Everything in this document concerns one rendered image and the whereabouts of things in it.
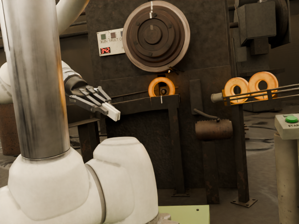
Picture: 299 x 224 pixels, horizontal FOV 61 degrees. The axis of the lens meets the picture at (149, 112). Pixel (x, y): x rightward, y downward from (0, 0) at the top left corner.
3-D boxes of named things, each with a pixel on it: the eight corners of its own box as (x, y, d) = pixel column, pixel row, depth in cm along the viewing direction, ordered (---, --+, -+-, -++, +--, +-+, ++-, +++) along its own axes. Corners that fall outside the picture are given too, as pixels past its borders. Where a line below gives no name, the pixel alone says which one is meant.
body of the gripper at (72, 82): (62, 78, 85) (78, 90, 81) (83, 73, 91) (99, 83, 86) (63, 98, 89) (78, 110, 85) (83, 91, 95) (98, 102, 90)
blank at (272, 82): (248, 74, 148) (245, 75, 146) (276, 68, 136) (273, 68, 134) (252, 101, 148) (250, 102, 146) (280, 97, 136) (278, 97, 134)
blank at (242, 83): (224, 80, 159) (222, 80, 157) (248, 74, 148) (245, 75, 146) (229, 104, 160) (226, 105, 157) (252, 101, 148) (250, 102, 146)
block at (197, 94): (192, 113, 182) (189, 80, 180) (203, 112, 180) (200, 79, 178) (191, 115, 172) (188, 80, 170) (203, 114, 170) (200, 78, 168)
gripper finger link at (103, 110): (98, 103, 82) (90, 106, 80) (108, 110, 79) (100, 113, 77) (98, 107, 82) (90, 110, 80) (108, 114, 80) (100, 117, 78)
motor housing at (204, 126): (202, 196, 174) (195, 119, 169) (236, 196, 169) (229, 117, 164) (202, 205, 161) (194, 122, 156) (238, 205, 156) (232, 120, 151)
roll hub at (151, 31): (136, 60, 172) (131, 18, 170) (177, 54, 166) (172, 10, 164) (134, 59, 167) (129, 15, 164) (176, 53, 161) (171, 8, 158)
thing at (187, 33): (128, 75, 185) (121, 10, 181) (193, 68, 175) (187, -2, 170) (126, 75, 179) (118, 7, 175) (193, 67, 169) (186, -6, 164)
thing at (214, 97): (216, 102, 168) (215, 93, 168) (228, 100, 161) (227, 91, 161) (211, 103, 164) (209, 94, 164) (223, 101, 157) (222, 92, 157)
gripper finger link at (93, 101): (82, 87, 86) (78, 88, 85) (102, 102, 80) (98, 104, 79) (82, 97, 88) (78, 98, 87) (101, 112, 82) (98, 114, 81)
